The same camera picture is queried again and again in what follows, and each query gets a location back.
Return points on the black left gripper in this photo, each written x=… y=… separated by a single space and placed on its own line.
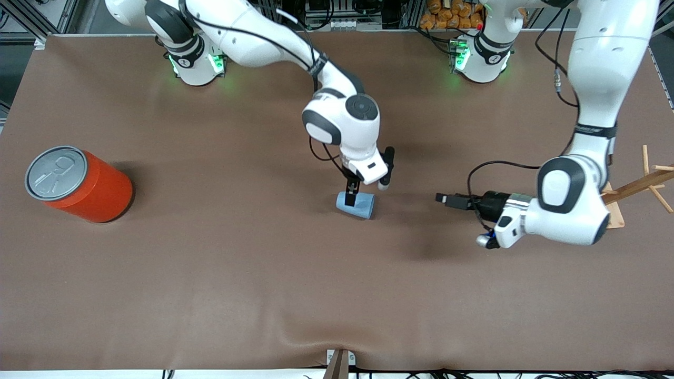
x=491 y=203

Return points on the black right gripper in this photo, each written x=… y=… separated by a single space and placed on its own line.
x=352 y=188

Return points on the blue plastic cup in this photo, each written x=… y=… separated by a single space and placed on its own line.
x=363 y=206

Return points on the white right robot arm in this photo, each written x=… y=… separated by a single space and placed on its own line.
x=247 y=37

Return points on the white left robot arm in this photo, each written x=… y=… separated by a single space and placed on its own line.
x=605 y=52

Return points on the brown table mat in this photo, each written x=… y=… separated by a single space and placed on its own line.
x=210 y=263

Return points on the white terminal strip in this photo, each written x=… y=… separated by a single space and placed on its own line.
x=353 y=25

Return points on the orange snack bag pile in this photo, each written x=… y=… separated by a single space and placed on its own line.
x=447 y=18

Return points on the black electronics box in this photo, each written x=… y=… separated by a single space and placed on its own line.
x=321 y=7

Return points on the wooden mug tree stand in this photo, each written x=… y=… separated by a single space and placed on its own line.
x=642 y=184

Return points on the red can with grey lid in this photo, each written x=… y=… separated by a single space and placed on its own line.
x=95 y=189

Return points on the metal clamp bracket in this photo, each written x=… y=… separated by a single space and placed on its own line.
x=351 y=359

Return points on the brown camera pole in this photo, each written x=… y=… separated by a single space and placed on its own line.
x=337 y=368

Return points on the aluminium frame profile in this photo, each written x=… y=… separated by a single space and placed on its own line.
x=68 y=16
x=410 y=15

